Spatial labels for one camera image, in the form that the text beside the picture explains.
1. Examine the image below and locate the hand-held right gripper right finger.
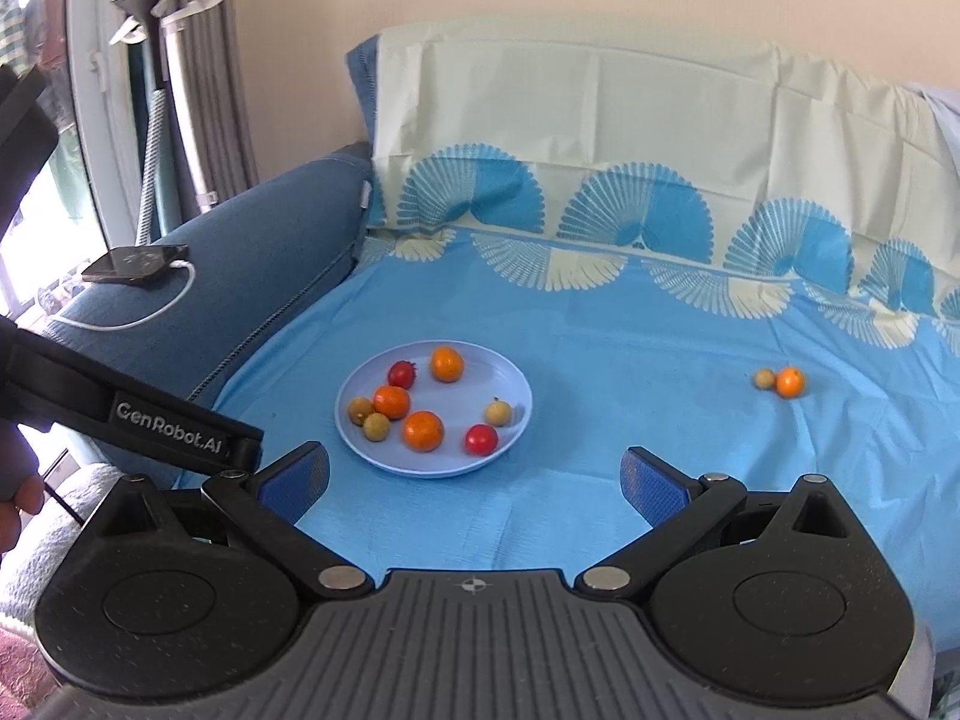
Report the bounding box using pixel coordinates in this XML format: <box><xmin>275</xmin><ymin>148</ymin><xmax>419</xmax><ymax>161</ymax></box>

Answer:
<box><xmin>576</xmin><ymin>446</ymin><xmax>852</xmax><ymax>601</ymax></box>

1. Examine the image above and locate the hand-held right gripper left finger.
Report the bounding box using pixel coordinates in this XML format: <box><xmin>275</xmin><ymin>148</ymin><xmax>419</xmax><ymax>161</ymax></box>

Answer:
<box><xmin>96</xmin><ymin>441</ymin><xmax>376</xmax><ymax>601</ymax></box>

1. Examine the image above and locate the light blue plate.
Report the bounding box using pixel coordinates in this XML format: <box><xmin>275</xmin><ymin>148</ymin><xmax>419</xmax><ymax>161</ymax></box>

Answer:
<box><xmin>334</xmin><ymin>341</ymin><xmax>534</xmax><ymax>478</ymax></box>

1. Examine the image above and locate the person's left hand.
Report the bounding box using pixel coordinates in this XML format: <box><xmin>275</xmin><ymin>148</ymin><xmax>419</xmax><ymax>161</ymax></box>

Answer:
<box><xmin>0</xmin><ymin>420</ymin><xmax>47</xmax><ymax>560</ymax></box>

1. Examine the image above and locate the blue fan-print bed sheet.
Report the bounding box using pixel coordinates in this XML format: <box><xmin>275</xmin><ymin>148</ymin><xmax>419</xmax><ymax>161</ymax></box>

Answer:
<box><xmin>180</xmin><ymin>221</ymin><xmax>960</xmax><ymax>691</ymax></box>

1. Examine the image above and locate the black smartphone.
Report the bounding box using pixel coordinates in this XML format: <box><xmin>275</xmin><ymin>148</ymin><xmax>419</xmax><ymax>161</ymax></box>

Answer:
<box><xmin>81</xmin><ymin>244</ymin><xmax>190</xmax><ymax>287</ymax></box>

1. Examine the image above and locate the white fluffy cloth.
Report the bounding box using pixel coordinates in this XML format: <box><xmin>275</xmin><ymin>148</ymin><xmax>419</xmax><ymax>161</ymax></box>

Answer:
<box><xmin>0</xmin><ymin>461</ymin><xmax>125</xmax><ymax>623</ymax></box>

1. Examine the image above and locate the blue sofa armrest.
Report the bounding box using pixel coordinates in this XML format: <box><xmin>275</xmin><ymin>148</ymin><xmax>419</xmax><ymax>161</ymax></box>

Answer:
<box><xmin>37</xmin><ymin>141</ymin><xmax>376</xmax><ymax>496</ymax></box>

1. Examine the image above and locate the dark flat object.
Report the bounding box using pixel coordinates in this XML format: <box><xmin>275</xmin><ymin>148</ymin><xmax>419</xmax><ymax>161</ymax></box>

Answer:
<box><xmin>0</xmin><ymin>64</ymin><xmax>59</xmax><ymax>241</ymax></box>

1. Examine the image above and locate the pink rug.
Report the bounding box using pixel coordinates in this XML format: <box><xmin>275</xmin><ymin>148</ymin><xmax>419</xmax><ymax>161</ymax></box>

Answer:
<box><xmin>0</xmin><ymin>626</ymin><xmax>53</xmax><ymax>720</ymax></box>

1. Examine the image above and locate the grey metal pole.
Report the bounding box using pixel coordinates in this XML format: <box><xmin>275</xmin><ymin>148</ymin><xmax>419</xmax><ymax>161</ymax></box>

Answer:
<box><xmin>161</xmin><ymin>19</ymin><xmax>220</xmax><ymax>218</ymax></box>

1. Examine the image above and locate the grey curtain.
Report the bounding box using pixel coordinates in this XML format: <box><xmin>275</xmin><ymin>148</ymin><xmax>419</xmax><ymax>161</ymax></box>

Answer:
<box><xmin>176</xmin><ymin>0</ymin><xmax>260</xmax><ymax>203</ymax></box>

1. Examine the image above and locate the light blue blanket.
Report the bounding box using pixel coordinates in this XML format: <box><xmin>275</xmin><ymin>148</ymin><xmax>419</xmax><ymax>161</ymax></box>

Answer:
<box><xmin>900</xmin><ymin>81</ymin><xmax>960</xmax><ymax>166</ymax></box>

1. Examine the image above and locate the thin black cable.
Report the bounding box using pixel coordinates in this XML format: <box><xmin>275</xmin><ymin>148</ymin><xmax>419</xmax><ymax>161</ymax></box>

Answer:
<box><xmin>41</xmin><ymin>465</ymin><xmax>85</xmax><ymax>527</ymax></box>

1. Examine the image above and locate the white charging cable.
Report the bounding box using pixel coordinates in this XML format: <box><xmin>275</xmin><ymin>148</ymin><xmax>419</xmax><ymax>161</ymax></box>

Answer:
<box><xmin>56</xmin><ymin>261</ymin><xmax>197</xmax><ymax>331</ymax></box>

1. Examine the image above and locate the grey ribbed hose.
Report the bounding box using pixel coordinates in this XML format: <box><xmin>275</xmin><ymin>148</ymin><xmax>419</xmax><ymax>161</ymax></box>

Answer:
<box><xmin>137</xmin><ymin>90</ymin><xmax>172</xmax><ymax>245</ymax></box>

